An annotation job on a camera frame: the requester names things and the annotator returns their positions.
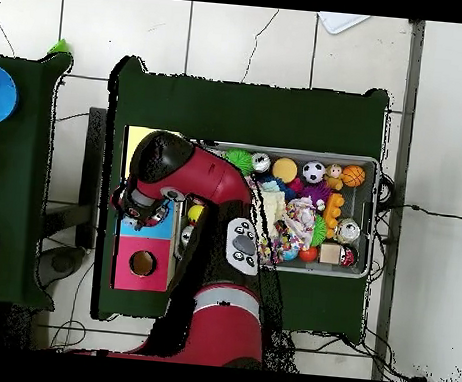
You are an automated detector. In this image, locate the white tray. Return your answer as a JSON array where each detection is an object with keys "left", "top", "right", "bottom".
[{"left": 315, "top": 11, "right": 372, "bottom": 38}]

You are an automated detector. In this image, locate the orange foam ball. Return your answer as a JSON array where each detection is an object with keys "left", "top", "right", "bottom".
[{"left": 270, "top": 156, "right": 300, "bottom": 185}]

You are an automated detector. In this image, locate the orange monkey plush toy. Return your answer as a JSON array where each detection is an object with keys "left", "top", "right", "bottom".
[{"left": 322, "top": 162, "right": 346, "bottom": 192}]

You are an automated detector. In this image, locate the purple spiky ball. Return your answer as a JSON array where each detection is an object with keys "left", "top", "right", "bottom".
[{"left": 299, "top": 178, "right": 334, "bottom": 209}]

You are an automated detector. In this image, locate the black cable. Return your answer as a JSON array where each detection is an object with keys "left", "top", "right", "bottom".
[{"left": 377, "top": 200, "right": 462, "bottom": 221}]

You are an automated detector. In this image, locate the black and white soccer ball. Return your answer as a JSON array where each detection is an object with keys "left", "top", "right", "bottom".
[{"left": 300, "top": 159, "right": 328, "bottom": 186}]

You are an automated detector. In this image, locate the shallow clear mesh bin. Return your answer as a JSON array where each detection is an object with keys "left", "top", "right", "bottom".
[{"left": 173, "top": 137, "right": 383, "bottom": 281}]

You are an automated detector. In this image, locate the dark green side tablecloth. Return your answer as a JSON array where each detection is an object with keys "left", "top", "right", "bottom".
[{"left": 0, "top": 46, "right": 77, "bottom": 312}]

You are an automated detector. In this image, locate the small green object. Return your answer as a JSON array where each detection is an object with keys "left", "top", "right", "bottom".
[{"left": 46, "top": 36, "right": 72, "bottom": 56}]

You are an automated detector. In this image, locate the green spiky ball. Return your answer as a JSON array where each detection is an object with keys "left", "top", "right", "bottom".
[{"left": 221, "top": 147, "right": 257, "bottom": 178}]

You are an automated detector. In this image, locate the polka dot cloth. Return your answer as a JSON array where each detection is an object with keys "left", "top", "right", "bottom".
[{"left": 279, "top": 194, "right": 320, "bottom": 253}]

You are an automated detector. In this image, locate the small orange basketball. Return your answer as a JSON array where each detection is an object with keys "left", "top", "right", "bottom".
[{"left": 340, "top": 163, "right": 368, "bottom": 190}]

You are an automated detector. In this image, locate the orange toy brick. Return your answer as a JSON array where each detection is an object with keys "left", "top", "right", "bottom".
[{"left": 320, "top": 191, "right": 346, "bottom": 241}]

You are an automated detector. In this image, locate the wooden box with three holes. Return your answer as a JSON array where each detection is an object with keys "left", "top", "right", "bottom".
[{"left": 110, "top": 125, "right": 188, "bottom": 294}]

